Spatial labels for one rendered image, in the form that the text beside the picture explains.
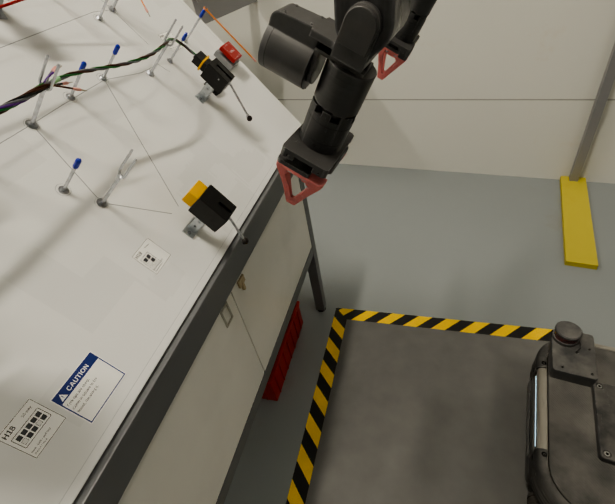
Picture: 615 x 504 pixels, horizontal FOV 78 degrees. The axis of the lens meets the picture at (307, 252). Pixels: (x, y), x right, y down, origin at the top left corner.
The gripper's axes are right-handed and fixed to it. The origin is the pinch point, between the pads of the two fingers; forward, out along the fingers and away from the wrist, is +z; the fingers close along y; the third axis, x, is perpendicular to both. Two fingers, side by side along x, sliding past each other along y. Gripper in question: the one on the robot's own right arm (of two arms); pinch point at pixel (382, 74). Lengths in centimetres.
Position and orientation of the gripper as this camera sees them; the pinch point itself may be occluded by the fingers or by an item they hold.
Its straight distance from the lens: 98.6
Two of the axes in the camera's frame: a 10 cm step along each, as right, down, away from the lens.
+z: -3.2, 5.4, 7.8
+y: -4.0, 6.7, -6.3
